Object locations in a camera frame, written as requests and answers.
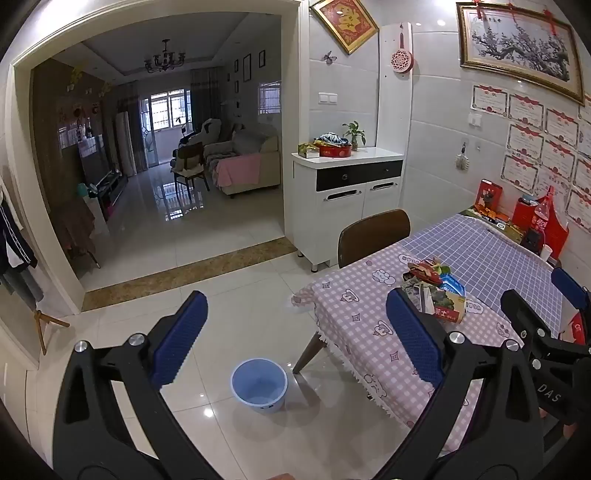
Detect green and orange packets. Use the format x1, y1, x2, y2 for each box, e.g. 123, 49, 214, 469
462, 208, 523, 241

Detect wooden coat rack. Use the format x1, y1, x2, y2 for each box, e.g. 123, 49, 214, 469
34, 308, 70, 356

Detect living room window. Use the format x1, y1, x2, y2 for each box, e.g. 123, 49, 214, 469
147, 89, 190, 133

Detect purple checked tablecloth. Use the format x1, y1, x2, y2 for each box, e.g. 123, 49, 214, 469
397, 213, 566, 342

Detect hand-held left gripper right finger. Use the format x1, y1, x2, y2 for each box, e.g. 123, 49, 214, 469
385, 287, 543, 480

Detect green and white carton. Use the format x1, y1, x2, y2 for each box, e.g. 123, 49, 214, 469
431, 292, 467, 324

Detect red printed bag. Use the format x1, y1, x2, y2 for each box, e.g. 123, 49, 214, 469
565, 313, 591, 345

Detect pink blanket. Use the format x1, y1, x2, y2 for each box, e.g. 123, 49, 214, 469
216, 152, 264, 188

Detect red snack wrapper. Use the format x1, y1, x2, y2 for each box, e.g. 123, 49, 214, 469
406, 260, 445, 283

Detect white standing air conditioner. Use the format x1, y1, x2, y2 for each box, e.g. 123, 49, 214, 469
115, 111, 137, 177

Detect small table with brown cloth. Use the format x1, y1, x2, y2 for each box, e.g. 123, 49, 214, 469
59, 198, 100, 269

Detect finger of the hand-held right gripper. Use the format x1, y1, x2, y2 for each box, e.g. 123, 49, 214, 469
551, 266, 591, 317
500, 289, 561, 370

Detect brown wooden chair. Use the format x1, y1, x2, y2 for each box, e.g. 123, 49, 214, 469
337, 209, 411, 269

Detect cola bottle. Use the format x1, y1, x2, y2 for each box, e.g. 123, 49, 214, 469
530, 196, 553, 232

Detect blue snack packet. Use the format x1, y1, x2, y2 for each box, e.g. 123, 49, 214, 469
438, 272, 466, 296

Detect white and navy jacket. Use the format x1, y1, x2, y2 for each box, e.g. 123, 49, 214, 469
0, 188, 38, 297

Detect dark wooden chair with cushion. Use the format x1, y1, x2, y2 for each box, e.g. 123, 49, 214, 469
171, 141, 211, 199

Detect white sideboard cabinet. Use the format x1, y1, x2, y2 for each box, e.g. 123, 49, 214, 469
292, 148, 405, 273

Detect dark television stand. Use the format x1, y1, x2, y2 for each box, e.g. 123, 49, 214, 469
88, 172, 129, 223

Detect red gift box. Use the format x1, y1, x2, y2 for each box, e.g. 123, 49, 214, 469
475, 179, 503, 217

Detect black wall frames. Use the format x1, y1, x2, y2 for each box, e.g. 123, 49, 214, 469
233, 48, 267, 116

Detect small potted plant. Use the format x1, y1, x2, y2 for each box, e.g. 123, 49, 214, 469
342, 121, 366, 149

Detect wooden dining table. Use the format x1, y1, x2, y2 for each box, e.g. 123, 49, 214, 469
292, 330, 327, 374

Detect beige sofa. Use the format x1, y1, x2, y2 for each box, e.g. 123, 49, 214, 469
203, 119, 282, 199

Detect pink round hanging ornament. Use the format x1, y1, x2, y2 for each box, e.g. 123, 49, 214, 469
391, 23, 414, 75

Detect plum blossom framed painting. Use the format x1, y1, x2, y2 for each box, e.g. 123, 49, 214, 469
455, 2, 586, 105

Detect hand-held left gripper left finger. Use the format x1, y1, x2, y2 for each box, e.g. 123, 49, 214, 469
52, 291, 213, 480

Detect red gold framed picture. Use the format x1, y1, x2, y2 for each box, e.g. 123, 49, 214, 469
310, 0, 380, 55

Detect pink checked tablecloth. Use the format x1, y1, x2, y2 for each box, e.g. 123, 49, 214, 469
291, 242, 525, 455

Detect black chandelier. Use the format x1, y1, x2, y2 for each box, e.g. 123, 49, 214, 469
143, 39, 187, 73

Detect flat screen television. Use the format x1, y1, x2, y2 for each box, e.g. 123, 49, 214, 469
80, 138, 114, 195

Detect blue plastic bucket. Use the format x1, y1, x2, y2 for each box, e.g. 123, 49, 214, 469
230, 358, 288, 413

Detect group of award certificates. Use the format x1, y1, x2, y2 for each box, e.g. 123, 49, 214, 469
470, 83, 591, 232

